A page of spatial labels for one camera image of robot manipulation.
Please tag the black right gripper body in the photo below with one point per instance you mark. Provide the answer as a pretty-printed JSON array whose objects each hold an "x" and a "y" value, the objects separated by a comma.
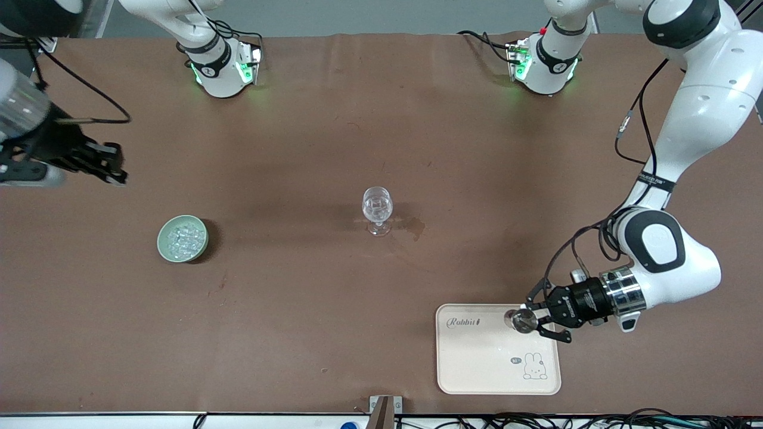
[{"x": 55, "y": 146}]

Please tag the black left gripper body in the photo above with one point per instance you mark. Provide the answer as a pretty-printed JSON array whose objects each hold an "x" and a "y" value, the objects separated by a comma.
[{"x": 579, "y": 304}]

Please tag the metal jigger cup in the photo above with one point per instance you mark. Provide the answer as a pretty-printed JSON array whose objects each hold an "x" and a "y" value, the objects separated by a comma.
[{"x": 521, "y": 320}]

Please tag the clear ice cubes pile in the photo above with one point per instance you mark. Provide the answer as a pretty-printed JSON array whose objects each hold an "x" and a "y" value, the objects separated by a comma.
[{"x": 185, "y": 238}]

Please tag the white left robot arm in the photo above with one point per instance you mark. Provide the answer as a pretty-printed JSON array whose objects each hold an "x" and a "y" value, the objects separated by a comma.
[{"x": 703, "y": 119}]

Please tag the clear wine glass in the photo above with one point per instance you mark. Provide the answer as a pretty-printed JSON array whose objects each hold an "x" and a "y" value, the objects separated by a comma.
[{"x": 377, "y": 205}]

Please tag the cream rabbit print tray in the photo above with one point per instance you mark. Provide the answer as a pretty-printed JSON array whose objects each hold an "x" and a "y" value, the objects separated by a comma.
[{"x": 498, "y": 363}]

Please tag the green ceramic bowl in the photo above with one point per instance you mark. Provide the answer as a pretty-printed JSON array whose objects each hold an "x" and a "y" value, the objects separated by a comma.
[{"x": 162, "y": 241}]

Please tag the brown table cover sheet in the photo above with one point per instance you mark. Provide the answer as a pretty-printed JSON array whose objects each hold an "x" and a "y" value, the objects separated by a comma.
[{"x": 381, "y": 119}]

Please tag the grey metal mount bracket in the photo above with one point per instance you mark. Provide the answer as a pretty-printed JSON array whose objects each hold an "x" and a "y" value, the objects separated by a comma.
[{"x": 385, "y": 411}]

